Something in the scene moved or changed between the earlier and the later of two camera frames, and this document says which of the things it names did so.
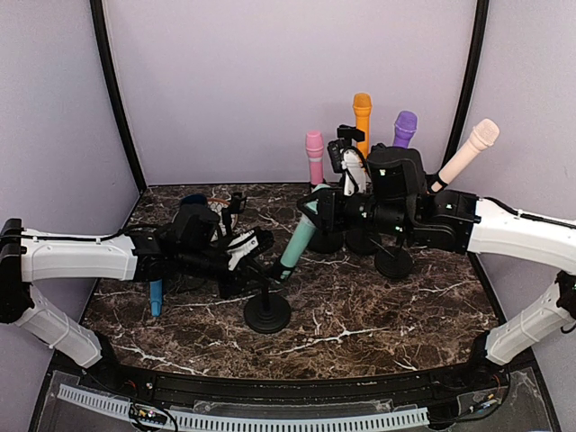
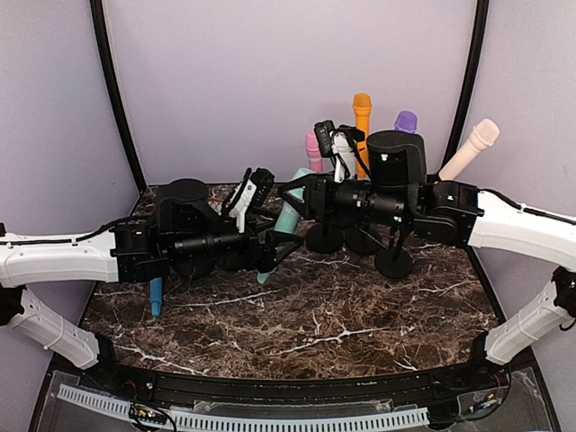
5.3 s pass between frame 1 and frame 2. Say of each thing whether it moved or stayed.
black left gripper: moved
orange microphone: stayed
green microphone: moved
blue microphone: stayed
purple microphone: stayed
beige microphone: stayed
